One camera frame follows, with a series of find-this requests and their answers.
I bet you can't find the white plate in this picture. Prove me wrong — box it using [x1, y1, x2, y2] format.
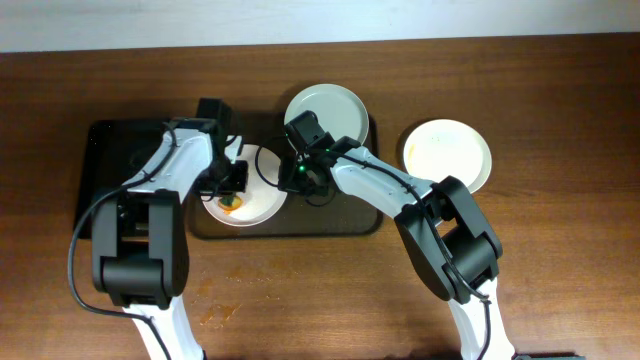
[202, 144, 287, 227]
[402, 119, 492, 193]

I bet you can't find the pale grey plate top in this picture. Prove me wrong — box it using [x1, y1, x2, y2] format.
[284, 84, 369, 147]

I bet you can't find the green and yellow sponge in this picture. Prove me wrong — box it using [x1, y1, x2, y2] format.
[217, 195, 244, 214]

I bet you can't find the black rectangular tray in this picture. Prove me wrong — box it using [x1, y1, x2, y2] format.
[75, 118, 177, 237]

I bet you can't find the brown plastic serving tray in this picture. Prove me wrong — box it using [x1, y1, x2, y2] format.
[185, 112, 384, 241]

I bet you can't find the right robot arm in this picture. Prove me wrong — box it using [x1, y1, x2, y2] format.
[278, 111, 516, 359]

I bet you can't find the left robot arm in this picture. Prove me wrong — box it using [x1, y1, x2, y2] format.
[85, 98, 248, 359]

